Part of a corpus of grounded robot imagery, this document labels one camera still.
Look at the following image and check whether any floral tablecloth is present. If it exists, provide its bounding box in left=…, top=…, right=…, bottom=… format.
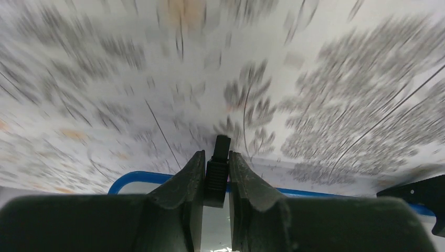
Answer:
left=1, top=1, right=444, bottom=196

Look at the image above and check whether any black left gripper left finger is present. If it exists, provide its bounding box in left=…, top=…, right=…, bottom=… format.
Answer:
left=1, top=151, right=205, bottom=251

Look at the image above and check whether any blue framed whiteboard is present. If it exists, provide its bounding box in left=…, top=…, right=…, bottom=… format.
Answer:
left=108, top=171, right=444, bottom=251

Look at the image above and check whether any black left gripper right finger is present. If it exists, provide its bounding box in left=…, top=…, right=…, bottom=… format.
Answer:
left=229, top=152, right=435, bottom=251

